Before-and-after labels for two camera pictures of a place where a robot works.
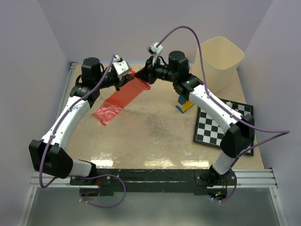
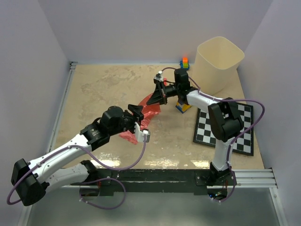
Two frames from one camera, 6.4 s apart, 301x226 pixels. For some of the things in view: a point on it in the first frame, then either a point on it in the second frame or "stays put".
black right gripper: (147, 73) → (157, 97)
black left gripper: (125, 79) → (138, 115)
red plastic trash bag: (110, 109) → (149, 110)
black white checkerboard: (210, 132) stays put
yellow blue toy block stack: (183, 105) stays put
